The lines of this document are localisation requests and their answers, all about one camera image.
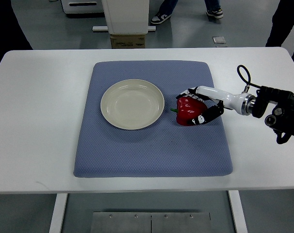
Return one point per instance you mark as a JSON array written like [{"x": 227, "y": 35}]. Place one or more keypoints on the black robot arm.
[{"x": 281, "y": 119}]

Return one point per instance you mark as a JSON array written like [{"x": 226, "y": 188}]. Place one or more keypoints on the white machine column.
[{"x": 126, "y": 16}]

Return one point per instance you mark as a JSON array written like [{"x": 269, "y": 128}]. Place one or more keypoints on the cream round plate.
[{"x": 132, "y": 104}]

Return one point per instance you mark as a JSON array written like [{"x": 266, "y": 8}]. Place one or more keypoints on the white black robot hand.
[{"x": 217, "y": 101}]

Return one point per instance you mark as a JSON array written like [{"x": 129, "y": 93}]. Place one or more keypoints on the black white sneaker left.
[{"x": 159, "y": 18}]

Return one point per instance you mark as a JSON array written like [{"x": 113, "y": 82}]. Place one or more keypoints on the black white sneaker right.
[{"x": 217, "y": 14}]

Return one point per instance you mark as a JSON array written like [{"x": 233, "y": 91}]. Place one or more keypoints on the person in black left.
[{"x": 11, "y": 35}]

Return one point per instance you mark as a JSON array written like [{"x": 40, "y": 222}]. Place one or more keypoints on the white table leg right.
[{"x": 237, "y": 211}]

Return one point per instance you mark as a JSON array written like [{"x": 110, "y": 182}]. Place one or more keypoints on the blue quilted mat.
[{"x": 164, "y": 149}]

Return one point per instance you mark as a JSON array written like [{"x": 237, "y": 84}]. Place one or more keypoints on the person in black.
[
  {"x": 11, "y": 35},
  {"x": 282, "y": 24}
]

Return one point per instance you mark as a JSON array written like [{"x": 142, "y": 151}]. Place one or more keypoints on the white table leg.
[
  {"x": 58, "y": 213},
  {"x": 237, "y": 211}
]

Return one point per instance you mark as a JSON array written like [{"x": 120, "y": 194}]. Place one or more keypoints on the person in black right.
[{"x": 282, "y": 24}]

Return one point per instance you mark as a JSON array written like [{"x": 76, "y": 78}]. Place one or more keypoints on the white appliance with handle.
[{"x": 82, "y": 6}]

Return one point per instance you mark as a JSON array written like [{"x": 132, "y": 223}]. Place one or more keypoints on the red bell pepper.
[{"x": 187, "y": 109}]

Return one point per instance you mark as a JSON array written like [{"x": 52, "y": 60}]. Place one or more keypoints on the small grey floor plate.
[{"x": 219, "y": 40}]

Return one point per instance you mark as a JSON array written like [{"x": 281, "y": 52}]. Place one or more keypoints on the cardboard box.
[{"x": 127, "y": 41}]

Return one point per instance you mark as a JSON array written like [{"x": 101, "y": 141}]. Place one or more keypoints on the white table leg left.
[{"x": 58, "y": 213}]

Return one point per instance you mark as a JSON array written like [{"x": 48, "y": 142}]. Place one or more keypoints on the black white sneaker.
[
  {"x": 217, "y": 14},
  {"x": 159, "y": 18}
]

